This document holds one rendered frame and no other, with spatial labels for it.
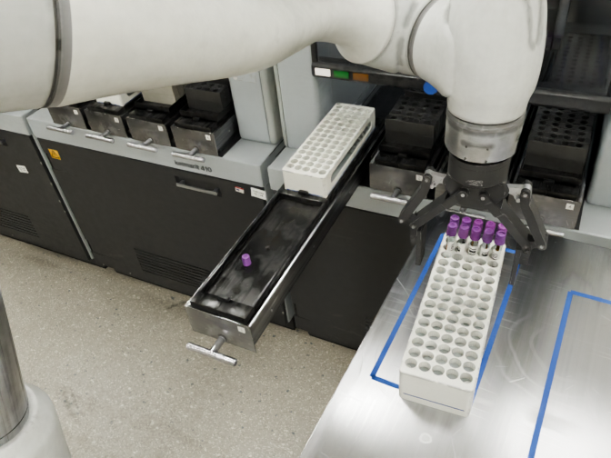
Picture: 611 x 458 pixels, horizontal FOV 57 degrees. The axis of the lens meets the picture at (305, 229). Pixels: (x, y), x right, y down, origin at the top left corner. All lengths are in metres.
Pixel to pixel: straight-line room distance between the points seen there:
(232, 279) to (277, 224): 0.16
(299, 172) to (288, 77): 0.29
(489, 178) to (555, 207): 0.52
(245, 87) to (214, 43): 1.05
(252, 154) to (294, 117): 0.16
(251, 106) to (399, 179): 0.44
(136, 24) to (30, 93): 0.07
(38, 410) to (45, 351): 1.46
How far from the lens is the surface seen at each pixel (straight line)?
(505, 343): 0.92
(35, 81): 0.35
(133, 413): 1.93
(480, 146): 0.69
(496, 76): 0.64
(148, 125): 1.59
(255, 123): 1.49
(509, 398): 0.86
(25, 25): 0.34
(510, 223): 0.79
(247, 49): 0.42
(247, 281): 1.03
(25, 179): 2.23
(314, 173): 1.16
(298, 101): 1.39
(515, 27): 0.62
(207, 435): 1.81
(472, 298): 0.90
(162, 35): 0.37
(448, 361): 0.81
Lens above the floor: 1.53
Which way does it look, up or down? 41 degrees down
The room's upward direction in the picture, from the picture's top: 7 degrees counter-clockwise
